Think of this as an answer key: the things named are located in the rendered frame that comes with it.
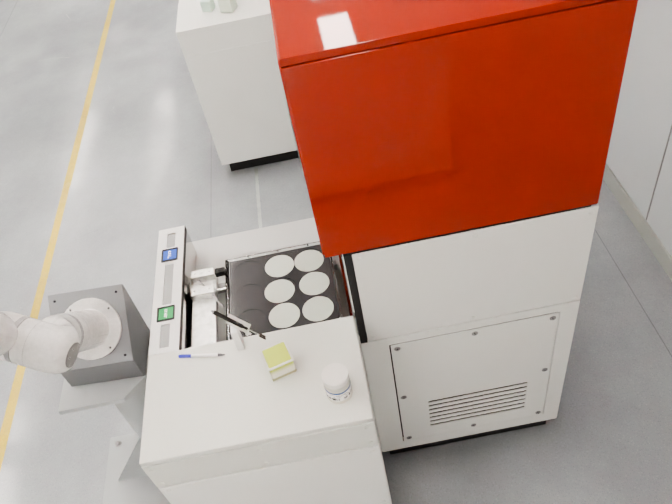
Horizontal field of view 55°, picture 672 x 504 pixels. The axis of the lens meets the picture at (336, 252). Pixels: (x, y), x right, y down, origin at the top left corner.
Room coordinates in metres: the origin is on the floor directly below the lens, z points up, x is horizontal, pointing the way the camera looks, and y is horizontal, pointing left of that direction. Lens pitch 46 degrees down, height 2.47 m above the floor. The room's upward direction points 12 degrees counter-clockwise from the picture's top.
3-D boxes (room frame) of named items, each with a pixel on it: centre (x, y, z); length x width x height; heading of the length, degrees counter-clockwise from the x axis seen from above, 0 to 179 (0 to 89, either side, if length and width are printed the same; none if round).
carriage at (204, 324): (1.40, 0.46, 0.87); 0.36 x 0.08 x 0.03; 179
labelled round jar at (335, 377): (0.94, 0.07, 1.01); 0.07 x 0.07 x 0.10
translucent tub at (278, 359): (1.06, 0.22, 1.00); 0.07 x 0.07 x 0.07; 15
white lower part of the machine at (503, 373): (1.59, -0.37, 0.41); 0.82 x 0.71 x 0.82; 179
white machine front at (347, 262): (1.60, -0.03, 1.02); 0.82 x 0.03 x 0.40; 179
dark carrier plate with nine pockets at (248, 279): (1.41, 0.20, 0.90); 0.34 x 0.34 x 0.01; 89
